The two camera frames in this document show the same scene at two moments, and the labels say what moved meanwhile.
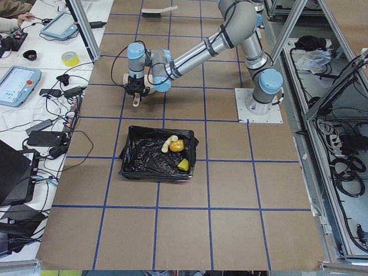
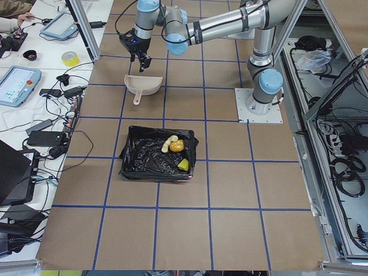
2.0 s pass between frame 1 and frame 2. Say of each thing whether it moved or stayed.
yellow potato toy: stayed
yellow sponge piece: stayed
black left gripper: moved
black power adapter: stayed
